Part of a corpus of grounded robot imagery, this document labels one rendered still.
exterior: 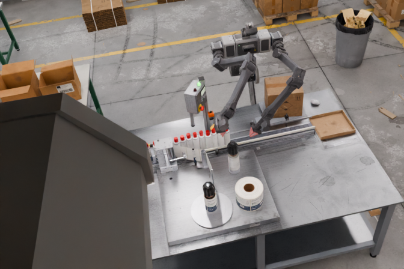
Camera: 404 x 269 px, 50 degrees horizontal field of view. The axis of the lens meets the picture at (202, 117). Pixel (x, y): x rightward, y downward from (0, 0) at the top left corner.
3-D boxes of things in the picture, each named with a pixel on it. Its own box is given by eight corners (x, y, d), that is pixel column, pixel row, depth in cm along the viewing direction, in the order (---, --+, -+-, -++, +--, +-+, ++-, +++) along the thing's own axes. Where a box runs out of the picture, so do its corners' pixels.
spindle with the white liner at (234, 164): (230, 175, 334) (228, 149, 314) (227, 166, 341) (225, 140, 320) (241, 172, 335) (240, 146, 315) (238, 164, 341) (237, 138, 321)
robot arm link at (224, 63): (261, 56, 319) (252, 49, 313) (255, 72, 315) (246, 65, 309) (221, 63, 354) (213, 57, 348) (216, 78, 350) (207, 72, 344)
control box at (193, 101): (186, 111, 332) (183, 93, 319) (196, 98, 343) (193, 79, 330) (198, 114, 328) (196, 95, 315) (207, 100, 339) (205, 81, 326)
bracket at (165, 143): (155, 151, 326) (155, 150, 325) (154, 141, 334) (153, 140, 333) (173, 147, 327) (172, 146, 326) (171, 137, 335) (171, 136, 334)
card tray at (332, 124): (320, 140, 358) (321, 137, 355) (309, 119, 377) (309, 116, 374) (355, 132, 360) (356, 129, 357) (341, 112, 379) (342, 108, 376)
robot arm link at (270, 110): (302, 78, 322) (290, 74, 318) (304, 83, 318) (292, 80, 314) (270, 115, 349) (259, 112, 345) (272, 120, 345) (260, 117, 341)
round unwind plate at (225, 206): (195, 232, 301) (194, 232, 300) (187, 197, 323) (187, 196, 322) (237, 223, 303) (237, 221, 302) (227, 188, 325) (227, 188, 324)
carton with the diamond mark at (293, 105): (267, 118, 380) (267, 95, 361) (264, 100, 397) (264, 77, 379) (302, 116, 378) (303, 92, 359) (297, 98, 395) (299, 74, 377)
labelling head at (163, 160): (160, 173, 343) (155, 151, 325) (159, 161, 352) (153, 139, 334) (178, 169, 344) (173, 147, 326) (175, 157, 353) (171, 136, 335)
